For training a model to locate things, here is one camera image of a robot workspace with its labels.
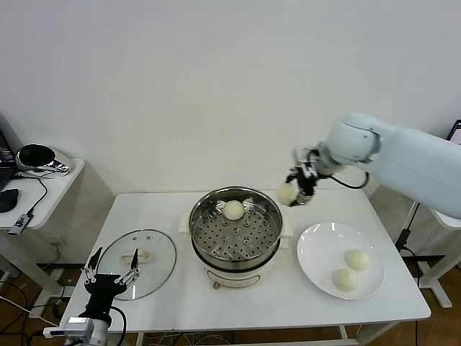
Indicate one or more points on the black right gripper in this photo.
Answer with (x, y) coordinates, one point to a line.
(308, 184)

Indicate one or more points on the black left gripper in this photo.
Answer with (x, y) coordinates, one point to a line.
(102, 290)

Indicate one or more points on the white steamed baozi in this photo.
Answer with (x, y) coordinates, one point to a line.
(357, 259)
(234, 210)
(345, 280)
(287, 194)

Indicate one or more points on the round glass lid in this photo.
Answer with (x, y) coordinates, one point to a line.
(151, 277)

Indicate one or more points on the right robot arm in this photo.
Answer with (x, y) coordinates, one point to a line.
(407, 162)

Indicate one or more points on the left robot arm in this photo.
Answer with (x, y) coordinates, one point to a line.
(99, 329)

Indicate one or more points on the stainless steel steamer basket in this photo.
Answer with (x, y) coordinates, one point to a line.
(234, 248)

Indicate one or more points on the white round plate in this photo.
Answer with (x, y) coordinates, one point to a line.
(324, 252)

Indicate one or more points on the white side desk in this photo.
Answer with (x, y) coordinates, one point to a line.
(54, 202)
(390, 216)

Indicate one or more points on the cream electric cooker base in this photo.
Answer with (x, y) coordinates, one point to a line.
(234, 277)

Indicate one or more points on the black computer mouse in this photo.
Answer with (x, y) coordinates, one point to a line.
(9, 200)

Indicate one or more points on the grey laptop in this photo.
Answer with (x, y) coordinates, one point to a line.
(455, 131)

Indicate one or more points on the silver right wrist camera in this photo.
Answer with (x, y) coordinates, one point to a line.
(304, 155)

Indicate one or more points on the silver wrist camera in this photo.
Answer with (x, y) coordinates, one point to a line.
(304, 155)
(77, 327)

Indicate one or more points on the white wall socket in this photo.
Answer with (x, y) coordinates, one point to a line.
(57, 240)

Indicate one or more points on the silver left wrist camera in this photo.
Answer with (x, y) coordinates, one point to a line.
(77, 327)

